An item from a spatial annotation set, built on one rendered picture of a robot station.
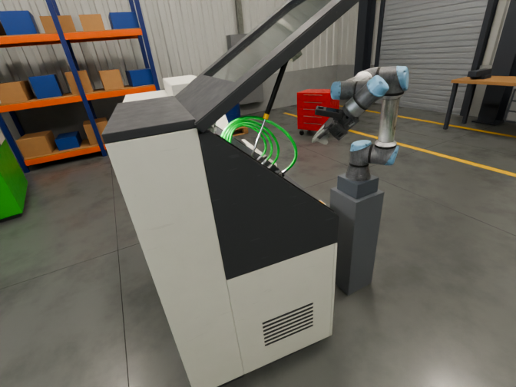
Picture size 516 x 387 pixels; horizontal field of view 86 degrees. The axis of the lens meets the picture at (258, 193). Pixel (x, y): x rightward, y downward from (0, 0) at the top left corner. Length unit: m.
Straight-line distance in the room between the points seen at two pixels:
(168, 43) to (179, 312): 7.00
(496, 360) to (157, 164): 2.09
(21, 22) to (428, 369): 6.82
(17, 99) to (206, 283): 5.80
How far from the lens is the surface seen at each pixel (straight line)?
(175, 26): 7.86
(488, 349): 2.31
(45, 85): 6.60
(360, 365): 1.99
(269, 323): 1.60
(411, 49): 8.38
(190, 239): 1.11
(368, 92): 1.16
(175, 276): 1.20
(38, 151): 6.78
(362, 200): 1.82
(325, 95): 5.51
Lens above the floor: 1.68
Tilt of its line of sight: 28 degrees down
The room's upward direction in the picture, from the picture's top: 6 degrees counter-clockwise
